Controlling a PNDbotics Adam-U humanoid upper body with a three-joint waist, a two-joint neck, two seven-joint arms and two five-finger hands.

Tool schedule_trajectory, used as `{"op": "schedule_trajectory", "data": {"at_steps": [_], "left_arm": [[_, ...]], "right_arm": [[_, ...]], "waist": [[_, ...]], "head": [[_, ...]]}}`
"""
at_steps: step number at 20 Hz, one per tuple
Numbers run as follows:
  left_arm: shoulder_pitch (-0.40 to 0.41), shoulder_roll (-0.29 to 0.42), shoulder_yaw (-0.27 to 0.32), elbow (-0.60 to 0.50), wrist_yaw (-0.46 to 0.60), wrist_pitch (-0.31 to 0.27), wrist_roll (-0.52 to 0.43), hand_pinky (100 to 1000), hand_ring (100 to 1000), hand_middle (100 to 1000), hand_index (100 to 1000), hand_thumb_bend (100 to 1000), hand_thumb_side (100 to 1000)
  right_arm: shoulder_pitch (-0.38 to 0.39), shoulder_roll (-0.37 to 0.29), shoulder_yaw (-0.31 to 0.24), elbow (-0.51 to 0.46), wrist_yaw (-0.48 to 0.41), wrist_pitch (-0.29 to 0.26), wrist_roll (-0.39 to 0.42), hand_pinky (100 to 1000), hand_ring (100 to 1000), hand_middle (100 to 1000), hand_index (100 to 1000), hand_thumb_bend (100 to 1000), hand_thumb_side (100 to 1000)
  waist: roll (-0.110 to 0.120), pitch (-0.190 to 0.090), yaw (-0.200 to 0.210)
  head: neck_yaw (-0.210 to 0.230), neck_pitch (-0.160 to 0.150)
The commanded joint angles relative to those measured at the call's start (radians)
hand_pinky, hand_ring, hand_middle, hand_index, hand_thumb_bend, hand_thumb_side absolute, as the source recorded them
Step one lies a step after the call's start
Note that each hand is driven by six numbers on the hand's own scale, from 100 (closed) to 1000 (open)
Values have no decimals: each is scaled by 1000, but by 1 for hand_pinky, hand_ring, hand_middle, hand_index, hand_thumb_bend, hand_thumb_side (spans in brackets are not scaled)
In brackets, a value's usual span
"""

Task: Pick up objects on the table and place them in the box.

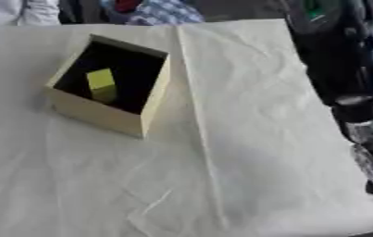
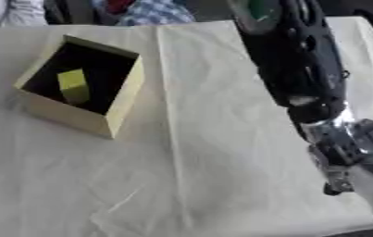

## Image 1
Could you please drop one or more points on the yellow rectangular block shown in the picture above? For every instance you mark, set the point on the yellow rectangular block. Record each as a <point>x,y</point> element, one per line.
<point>102,84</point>

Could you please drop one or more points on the tan cardboard box black inside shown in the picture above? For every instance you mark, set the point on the tan cardboard box black inside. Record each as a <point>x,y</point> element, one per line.
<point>103,115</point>

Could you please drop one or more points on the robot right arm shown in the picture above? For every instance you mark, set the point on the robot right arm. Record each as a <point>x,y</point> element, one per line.
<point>346,55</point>

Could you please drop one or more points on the person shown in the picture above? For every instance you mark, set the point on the person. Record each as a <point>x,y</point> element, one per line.
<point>16,11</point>

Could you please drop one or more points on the blue white checked bag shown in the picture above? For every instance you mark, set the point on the blue white checked bag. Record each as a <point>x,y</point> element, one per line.
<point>159,13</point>

